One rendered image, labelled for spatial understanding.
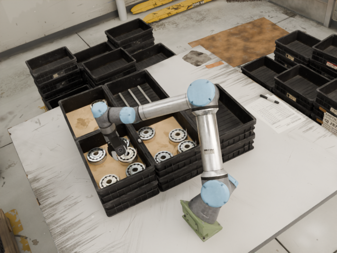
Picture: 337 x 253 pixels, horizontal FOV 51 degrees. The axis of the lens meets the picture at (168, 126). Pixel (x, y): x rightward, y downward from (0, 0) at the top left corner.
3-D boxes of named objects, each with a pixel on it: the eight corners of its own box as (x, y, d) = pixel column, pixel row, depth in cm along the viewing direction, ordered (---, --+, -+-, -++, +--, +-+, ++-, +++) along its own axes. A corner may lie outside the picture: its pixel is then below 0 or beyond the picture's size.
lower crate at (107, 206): (161, 194, 188) (158, 180, 180) (108, 220, 180) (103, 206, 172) (133, 147, 215) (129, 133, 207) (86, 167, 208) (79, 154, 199)
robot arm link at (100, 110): (104, 112, 160) (87, 112, 162) (111, 129, 167) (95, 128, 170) (109, 100, 165) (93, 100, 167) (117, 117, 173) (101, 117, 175)
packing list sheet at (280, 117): (308, 118, 217) (308, 118, 216) (280, 135, 209) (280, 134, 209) (270, 92, 239) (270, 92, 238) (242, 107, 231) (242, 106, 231)
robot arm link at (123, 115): (138, 107, 170) (117, 107, 173) (129, 106, 159) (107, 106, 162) (138, 123, 170) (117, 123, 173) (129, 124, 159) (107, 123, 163)
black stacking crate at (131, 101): (174, 115, 216) (172, 101, 208) (129, 134, 208) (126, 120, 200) (148, 83, 243) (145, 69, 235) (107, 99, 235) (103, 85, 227)
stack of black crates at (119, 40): (145, 55, 395) (139, 17, 365) (159, 67, 375) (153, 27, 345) (113, 69, 382) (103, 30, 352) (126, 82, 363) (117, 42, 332)
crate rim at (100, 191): (156, 169, 174) (155, 166, 172) (98, 196, 166) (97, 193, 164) (126, 122, 201) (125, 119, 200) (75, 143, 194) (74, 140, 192)
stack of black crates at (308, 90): (331, 118, 292) (340, 85, 269) (305, 134, 283) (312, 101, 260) (294, 95, 319) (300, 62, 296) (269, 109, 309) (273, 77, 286)
